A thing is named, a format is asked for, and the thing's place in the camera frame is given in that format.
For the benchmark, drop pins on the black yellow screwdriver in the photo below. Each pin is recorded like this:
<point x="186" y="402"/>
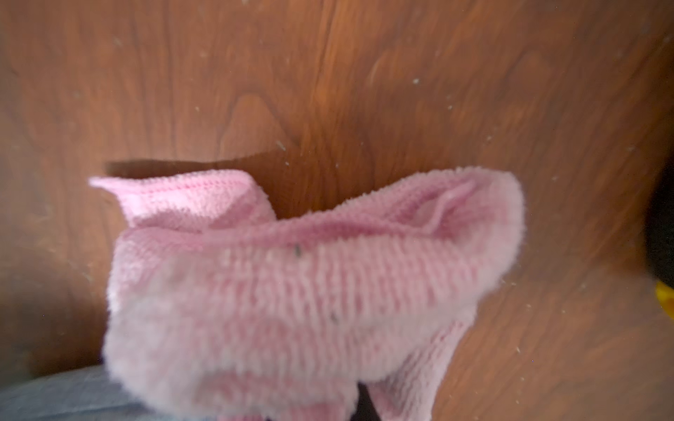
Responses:
<point x="658" y="229"/>

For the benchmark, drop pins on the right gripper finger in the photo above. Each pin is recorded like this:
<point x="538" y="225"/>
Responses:
<point x="365" y="409"/>

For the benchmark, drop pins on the pink microfibre cloth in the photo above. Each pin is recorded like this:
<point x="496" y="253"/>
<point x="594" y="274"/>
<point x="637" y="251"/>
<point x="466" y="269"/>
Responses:
<point x="220" y="309"/>

